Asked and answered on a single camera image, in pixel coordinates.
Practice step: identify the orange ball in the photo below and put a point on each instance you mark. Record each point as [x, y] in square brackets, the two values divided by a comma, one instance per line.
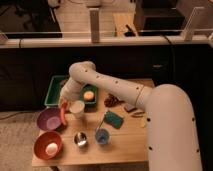
[88, 96]

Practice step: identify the red bowl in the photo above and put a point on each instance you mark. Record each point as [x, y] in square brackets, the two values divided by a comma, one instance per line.
[43, 141]

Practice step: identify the blue plastic cup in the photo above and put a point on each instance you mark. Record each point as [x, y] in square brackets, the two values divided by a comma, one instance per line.
[102, 136]

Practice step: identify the teal sponge block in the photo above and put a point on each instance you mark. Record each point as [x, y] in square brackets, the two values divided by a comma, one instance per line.
[113, 119]

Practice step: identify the white egg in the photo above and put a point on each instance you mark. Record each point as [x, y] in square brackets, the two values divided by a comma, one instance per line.
[51, 149]

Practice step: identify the small metal cup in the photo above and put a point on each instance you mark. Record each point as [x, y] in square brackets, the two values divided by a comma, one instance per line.
[80, 139]

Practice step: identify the white angled bracket right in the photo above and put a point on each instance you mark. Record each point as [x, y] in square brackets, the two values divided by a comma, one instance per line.
[188, 32]

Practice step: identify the purple bowl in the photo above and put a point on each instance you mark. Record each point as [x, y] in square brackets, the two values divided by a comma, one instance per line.
[49, 119]

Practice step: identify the green plastic tray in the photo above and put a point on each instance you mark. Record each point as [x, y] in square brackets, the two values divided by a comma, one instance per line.
[55, 86]

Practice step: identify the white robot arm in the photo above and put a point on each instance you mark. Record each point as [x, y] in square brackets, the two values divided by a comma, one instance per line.
[171, 131]

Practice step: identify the small wooden utensil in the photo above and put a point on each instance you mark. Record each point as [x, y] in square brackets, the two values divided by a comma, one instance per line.
[138, 114]

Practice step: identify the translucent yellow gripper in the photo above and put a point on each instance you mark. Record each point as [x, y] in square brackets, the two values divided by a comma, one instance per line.
[63, 102]

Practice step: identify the white paper cup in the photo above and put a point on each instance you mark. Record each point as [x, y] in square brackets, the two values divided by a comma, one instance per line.
[77, 109]

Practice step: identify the wooden spoon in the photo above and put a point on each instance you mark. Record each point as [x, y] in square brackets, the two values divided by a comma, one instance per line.
[143, 123]

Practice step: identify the black object on far table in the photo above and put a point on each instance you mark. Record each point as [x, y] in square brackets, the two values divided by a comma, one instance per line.
[129, 32]

